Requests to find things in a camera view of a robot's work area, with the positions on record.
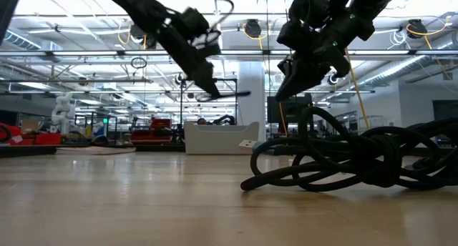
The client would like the red tool cart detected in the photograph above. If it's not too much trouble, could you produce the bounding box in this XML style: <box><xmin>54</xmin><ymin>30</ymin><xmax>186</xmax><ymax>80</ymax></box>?
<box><xmin>130</xmin><ymin>117</ymin><xmax>173</xmax><ymax>145</ymax></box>

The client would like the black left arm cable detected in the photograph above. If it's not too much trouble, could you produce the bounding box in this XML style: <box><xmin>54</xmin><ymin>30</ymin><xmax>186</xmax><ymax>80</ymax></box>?
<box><xmin>150</xmin><ymin>0</ymin><xmax>235</xmax><ymax>27</ymax></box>

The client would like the black monitor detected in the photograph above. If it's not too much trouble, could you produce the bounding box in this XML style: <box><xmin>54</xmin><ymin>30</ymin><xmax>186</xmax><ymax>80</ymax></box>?
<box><xmin>266</xmin><ymin>94</ymin><xmax>314</xmax><ymax>124</ymax></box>

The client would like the yellow hanging cable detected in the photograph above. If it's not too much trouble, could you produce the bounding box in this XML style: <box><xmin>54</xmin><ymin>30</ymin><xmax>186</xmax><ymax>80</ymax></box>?
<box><xmin>344</xmin><ymin>47</ymin><xmax>371</xmax><ymax>131</ymax></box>
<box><xmin>278</xmin><ymin>102</ymin><xmax>288</xmax><ymax>137</ymax></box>

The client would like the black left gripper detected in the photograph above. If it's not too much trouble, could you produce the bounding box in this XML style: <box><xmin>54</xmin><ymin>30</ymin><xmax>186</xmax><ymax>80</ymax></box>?
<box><xmin>150</xmin><ymin>6</ymin><xmax>221</xmax><ymax>98</ymax></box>

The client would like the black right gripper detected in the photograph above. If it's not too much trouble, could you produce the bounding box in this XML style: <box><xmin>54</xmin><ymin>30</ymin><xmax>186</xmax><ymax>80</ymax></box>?
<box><xmin>274</xmin><ymin>9</ymin><xmax>375</xmax><ymax>103</ymax></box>

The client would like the white robot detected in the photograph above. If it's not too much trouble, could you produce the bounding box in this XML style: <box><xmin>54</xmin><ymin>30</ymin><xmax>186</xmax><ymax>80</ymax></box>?
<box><xmin>51</xmin><ymin>92</ymin><xmax>77</xmax><ymax>134</ymax></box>

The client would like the black ceiling cable reel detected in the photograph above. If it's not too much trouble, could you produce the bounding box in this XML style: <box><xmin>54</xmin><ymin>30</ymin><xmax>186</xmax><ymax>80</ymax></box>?
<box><xmin>245</xmin><ymin>19</ymin><xmax>263</xmax><ymax>39</ymax></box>
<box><xmin>407</xmin><ymin>19</ymin><xmax>429</xmax><ymax>38</ymax></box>

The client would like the black coiled USB-C cable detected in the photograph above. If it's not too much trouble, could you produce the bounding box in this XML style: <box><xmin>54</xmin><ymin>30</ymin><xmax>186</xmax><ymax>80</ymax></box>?
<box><xmin>240</xmin><ymin>106</ymin><xmax>458</xmax><ymax>193</ymax></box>

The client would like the red plastic storage bin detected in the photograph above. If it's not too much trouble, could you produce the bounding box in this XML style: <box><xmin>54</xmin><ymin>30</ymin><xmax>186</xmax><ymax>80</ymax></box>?
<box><xmin>34</xmin><ymin>132</ymin><xmax>62</xmax><ymax>146</ymax></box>

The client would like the pink notebook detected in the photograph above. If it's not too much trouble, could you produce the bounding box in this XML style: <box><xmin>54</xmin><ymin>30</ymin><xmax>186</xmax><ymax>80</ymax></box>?
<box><xmin>56</xmin><ymin>146</ymin><xmax>137</xmax><ymax>156</ymax></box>

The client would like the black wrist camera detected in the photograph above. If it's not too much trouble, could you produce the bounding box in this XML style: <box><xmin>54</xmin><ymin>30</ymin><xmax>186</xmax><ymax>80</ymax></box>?
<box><xmin>276</xmin><ymin>0</ymin><xmax>325</xmax><ymax>50</ymax></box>
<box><xmin>181</xmin><ymin>6</ymin><xmax>223</xmax><ymax>58</ymax></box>

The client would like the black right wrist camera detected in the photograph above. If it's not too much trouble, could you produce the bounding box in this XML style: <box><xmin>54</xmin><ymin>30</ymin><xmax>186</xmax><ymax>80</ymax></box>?
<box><xmin>276</xmin><ymin>0</ymin><xmax>325</xmax><ymax>50</ymax></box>

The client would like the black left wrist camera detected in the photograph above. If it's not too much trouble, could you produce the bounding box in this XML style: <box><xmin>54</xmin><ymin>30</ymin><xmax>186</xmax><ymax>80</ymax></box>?
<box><xmin>181</xmin><ymin>6</ymin><xmax>223</xmax><ymax>58</ymax></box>

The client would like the white plastic bin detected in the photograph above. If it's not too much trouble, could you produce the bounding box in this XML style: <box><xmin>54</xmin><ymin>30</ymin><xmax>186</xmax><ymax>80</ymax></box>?
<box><xmin>184</xmin><ymin>121</ymin><xmax>260</xmax><ymax>155</ymax></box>

